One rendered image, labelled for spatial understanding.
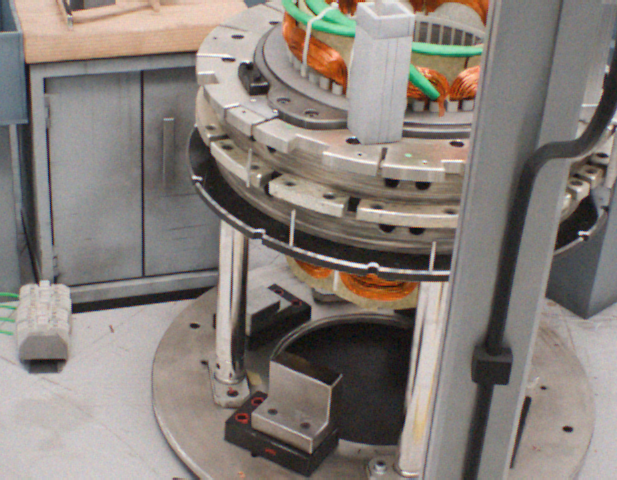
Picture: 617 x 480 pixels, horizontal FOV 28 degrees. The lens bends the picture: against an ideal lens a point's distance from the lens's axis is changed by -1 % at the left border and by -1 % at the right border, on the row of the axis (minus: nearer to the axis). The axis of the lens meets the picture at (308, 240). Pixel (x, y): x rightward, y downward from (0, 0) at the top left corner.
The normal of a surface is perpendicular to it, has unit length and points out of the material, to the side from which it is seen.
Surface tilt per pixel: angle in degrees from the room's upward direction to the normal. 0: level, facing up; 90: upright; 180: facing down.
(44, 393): 0
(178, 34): 90
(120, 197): 90
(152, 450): 0
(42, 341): 90
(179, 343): 0
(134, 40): 90
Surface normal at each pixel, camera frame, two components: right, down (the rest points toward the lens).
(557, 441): 0.07, -0.84
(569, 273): -0.74, 0.32
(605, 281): 0.67, 0.43
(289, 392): -0.51, 0.43
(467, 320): -0.04, 0.53
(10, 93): 0.31, 0.52
